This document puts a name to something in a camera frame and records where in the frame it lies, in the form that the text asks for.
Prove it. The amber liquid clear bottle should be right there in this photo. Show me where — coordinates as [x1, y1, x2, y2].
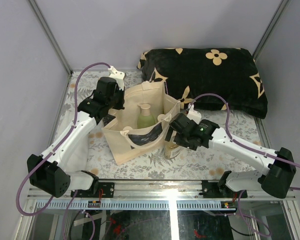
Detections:
[164, 142, 182, 159]

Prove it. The beige bottle beige cap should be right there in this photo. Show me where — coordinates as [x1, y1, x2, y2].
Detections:
[157, 114, 166, 122]

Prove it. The beige canvas tote bag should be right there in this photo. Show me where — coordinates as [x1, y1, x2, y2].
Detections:
[102, 81, 181, 165]

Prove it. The green pump dispenser bottle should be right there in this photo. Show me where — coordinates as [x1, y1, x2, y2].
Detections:
[137, 103, 156, 129]

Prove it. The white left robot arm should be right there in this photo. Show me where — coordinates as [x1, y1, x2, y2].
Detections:
[27, 73, 125, 198]

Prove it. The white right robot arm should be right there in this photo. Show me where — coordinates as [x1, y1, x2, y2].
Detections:
[165, 113, 296, 199]

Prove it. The floral patterned table mat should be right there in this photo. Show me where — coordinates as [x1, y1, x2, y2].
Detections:
[54, 71, 265, 180]

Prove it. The black floral pillow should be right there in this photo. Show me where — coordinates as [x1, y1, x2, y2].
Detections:
[137, 47, 268, 119]

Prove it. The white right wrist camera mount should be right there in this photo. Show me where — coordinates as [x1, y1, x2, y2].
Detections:
[186, 104, 202, 124]

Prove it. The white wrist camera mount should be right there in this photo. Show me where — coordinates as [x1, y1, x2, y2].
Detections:
[108, 65, 126, 91]
[186, 104, 202, 124]

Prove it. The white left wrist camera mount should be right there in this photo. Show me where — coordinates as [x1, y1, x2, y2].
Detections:
[108, 65, 126, 91]

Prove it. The aluminium front rail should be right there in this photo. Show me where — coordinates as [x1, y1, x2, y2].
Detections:
[27, 178, 298, 211]

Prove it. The aluminium left corner post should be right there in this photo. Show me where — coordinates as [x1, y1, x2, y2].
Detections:
[26, 0, 73, 75]

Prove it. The aluminium corner post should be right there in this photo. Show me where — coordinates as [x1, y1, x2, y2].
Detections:
[26, 0, 73, 75]
[252, 0, 291, 61]

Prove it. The aluminium right corner post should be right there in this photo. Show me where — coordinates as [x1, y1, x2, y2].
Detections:
[252, 0, 291, 61]

